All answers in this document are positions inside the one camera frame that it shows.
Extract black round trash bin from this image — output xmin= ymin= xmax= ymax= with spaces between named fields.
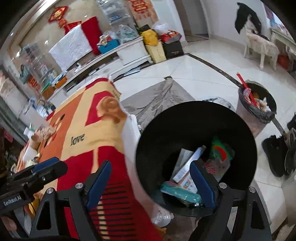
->
xmin=135 ymin=101 xmax=257 ymax=217

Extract grey lined trash bin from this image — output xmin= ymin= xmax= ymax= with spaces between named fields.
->
xmin=236 ymin=79 xmax=277 ymax=137

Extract cardboard paper roll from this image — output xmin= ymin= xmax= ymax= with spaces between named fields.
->
xmin=29 ymin=134 xmax=43 ymax=150

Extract crumpled tissue paper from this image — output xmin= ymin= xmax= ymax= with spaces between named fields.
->
xmin=35 ymin=126 xmax=56 ymax=140

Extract black shoes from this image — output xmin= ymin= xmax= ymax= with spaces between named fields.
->
xmin=261 ymin=114 xmax=295 ymax=177

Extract red orange patterned blanket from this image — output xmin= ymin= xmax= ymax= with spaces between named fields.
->
xmin=17 ymin=78 xmax=163 ymax=241

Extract grey floor rug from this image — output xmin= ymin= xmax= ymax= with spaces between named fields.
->
xmin=121 ymin=78 xmax=194 ymax=132

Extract white cloth covered TV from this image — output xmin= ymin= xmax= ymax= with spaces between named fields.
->
xmin=49 ymin=25 xmax=92 ymax=71

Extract white chair with jacket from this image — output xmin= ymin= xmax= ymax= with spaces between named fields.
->
xmin=243 ymin=30 xmax=280 ymax=71

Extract blue storage basket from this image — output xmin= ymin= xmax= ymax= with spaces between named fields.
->
xmin=98 ymin=39 xmax=120 ymax=54

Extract white TV cabinet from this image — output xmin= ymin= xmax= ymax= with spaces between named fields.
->
xmin=49 ymin=37 xmax=153 ymax=106

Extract red Chinese knot ornament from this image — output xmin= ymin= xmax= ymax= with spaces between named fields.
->
xmin=48 ymin=6 xmax=68 ymax=28

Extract beige paper bag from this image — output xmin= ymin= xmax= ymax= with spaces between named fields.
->
xmin=145 ymin=41 xmax=167 ymax=63

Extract white side table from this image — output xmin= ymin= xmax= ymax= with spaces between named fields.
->
xmin=271 ymin=28 xmax=295 ymax=66

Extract yellow bag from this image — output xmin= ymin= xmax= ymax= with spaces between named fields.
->
xmin=141 ymin=29 xmax=159 ymax=46

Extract clear acrylic shelf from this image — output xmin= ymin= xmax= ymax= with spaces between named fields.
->
xmin=96 ymin=0 xmax=134 ymax=27

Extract black jacket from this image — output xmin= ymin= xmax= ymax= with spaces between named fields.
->
xmin=235 ymin=3 xmax=262 ymax=34

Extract red hanging couplet ornament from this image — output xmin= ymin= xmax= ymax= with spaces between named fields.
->
xmin=126 ymin=0 xmax=152 ymax=14

